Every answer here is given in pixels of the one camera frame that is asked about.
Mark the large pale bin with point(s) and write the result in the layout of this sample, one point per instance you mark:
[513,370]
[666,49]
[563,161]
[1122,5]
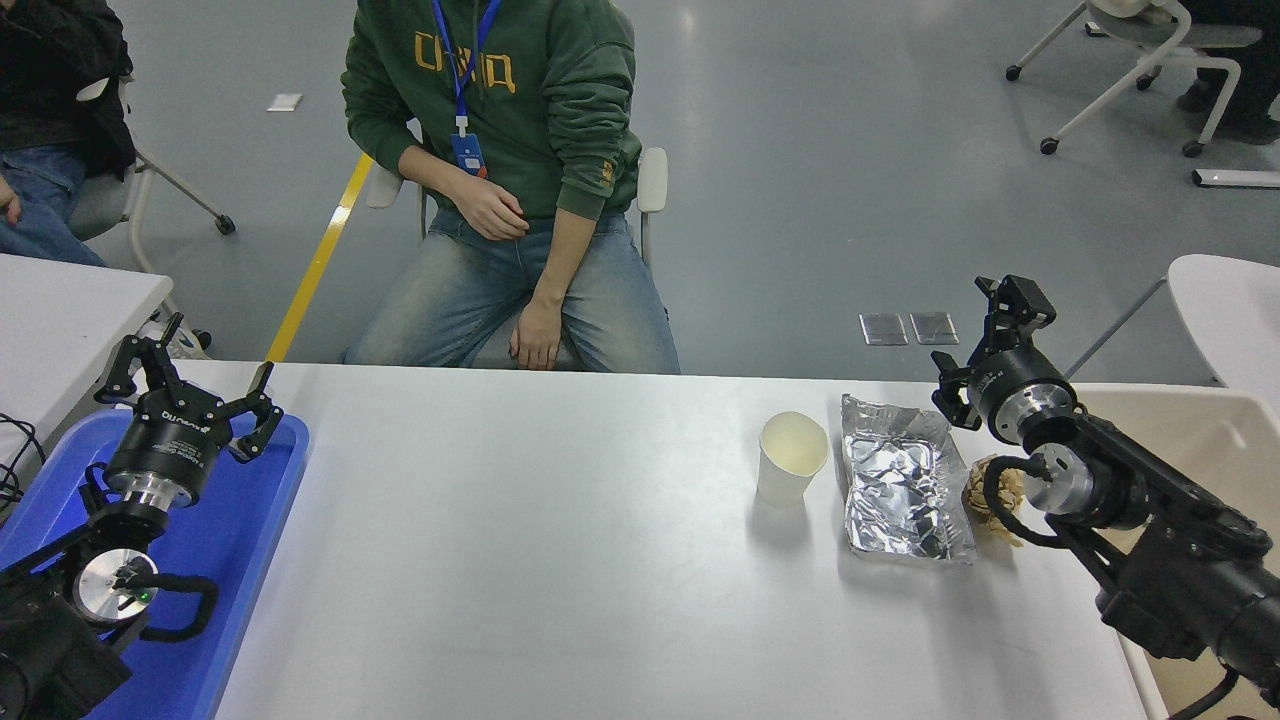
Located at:
[1180,420]

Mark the white rounded table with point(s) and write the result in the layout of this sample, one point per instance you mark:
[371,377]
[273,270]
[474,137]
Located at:
[1230,310]

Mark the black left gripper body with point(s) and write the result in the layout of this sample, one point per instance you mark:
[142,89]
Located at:
[170,445]

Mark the blue plastic tray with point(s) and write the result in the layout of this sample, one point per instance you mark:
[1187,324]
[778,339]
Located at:
[230,560]

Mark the metal floor outlet plate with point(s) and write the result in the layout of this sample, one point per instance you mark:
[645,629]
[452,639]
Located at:
[884,329]
[934,328]

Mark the white metal floor bar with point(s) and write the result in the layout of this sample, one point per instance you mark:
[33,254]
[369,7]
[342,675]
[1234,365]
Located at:
[1240,178]

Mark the person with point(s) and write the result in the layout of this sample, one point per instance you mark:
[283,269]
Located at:
[1250,100]
[540,100]
[50,70]

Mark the person's right hand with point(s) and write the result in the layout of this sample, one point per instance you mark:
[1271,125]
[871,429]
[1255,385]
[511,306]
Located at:
[495,212]

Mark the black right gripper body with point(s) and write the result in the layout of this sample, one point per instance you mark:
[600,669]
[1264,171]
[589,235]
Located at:
[1005,378]

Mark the person's left hand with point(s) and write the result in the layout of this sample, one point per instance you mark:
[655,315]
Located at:
[538,335]

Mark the person's hand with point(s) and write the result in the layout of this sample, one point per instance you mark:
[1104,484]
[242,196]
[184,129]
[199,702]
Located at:
[8,205]

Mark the white side table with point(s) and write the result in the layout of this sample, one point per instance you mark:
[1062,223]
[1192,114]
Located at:
[60,320]

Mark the white paper cup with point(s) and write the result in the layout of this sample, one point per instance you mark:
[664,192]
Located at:
[790,470]

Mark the tan paper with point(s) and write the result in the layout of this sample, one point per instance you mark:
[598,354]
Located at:
[1008,488]

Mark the foil tray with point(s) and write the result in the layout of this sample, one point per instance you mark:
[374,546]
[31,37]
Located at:
[895,480]

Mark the yellow floor tape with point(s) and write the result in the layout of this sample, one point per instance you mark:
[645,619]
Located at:
[310,280]

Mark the grey white office chair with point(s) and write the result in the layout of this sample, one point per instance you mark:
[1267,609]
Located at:
[652,180]
[100,205]
[1170,35]

